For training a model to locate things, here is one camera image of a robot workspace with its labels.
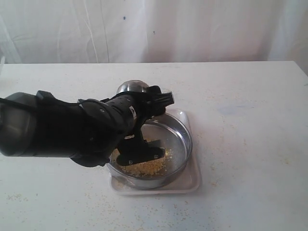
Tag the yellow and white grain mix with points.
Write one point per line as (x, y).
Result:
(151, 169)

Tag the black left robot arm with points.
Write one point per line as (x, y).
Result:
(87, 131)

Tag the white curtain backdrop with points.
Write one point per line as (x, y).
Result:
(143, 31)

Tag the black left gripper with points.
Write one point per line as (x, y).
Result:
(129, 110)

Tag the white square plastic tray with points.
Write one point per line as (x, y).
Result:
(187, 182)

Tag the round steel mesh sieve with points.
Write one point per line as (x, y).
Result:
(173, 129)

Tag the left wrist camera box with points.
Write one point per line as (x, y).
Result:
(134, 149)

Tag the stainless steel cup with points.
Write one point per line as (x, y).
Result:
(133, 86)

